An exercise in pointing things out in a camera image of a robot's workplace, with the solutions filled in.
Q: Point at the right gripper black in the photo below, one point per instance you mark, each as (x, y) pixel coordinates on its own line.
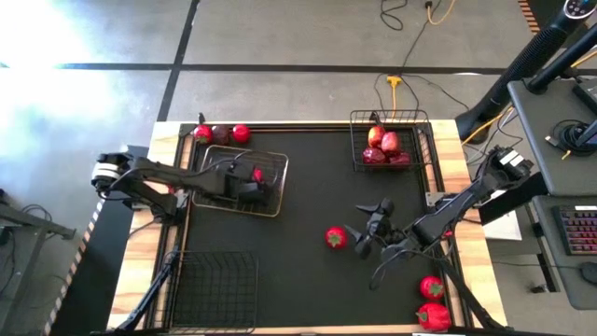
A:
(387, 233)

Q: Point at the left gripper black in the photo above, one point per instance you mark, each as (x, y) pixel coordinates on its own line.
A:
(240, 186)

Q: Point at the red bell pepper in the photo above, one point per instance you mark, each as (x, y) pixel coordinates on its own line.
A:
(336, 238)
(434, 317)
(258, 175)
(431, 288)

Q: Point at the red tomato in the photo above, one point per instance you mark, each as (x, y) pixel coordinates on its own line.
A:
(203, 134)
(241, 133)

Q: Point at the dark brown round fruit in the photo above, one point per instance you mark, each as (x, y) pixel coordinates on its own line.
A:
(220, 134)

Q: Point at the dark red apple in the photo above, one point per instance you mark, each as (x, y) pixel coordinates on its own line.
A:
(373, 156)
(400, 160)

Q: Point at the red yellow apple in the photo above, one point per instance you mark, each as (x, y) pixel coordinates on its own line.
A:
(376, 136)

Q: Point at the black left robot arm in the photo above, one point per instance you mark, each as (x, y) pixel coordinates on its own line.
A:
(177, 176)

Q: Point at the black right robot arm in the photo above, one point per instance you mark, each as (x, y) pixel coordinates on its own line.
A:
(459, 200)

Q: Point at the small black table clamp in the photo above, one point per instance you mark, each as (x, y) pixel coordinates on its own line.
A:
(201, 117)

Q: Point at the white paper sheet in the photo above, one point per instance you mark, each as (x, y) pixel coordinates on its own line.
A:
(503, 228)

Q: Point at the grey desk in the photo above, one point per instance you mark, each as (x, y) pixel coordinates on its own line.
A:
(536, 140)
(564, 280)

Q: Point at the black floor mat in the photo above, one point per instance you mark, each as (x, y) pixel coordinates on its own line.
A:
(93, 280)

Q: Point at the backlit black keyboard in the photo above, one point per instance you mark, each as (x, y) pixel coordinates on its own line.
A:
(578, 231)

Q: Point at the black tower fan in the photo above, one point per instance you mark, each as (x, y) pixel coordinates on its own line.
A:
(522, 65)

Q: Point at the black computer mouse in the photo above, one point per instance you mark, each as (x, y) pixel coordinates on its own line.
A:
(590, 273)

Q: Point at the black monitor pole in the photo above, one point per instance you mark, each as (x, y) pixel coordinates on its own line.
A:
(559, 60)

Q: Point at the black frame post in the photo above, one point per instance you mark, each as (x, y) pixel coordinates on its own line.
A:
(471, 298)
(154, 289)

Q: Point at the black frame beam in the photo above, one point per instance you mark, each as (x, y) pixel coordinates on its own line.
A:
(513, 198)

